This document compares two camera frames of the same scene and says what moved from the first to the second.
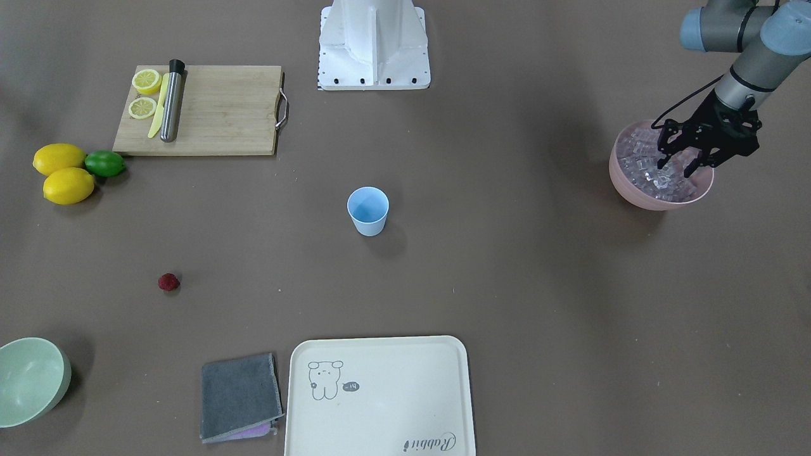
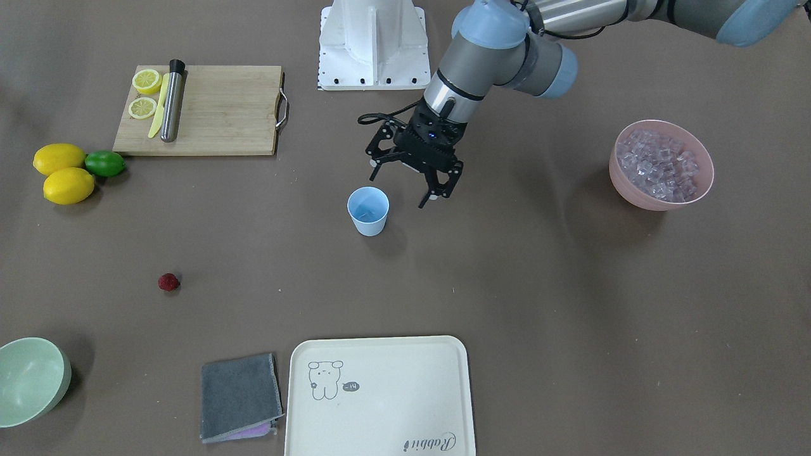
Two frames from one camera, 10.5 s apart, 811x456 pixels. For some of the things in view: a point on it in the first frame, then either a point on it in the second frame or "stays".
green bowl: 35,375 stays
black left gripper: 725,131 -> 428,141
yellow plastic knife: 157,123 stays
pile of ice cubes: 637,156 stays
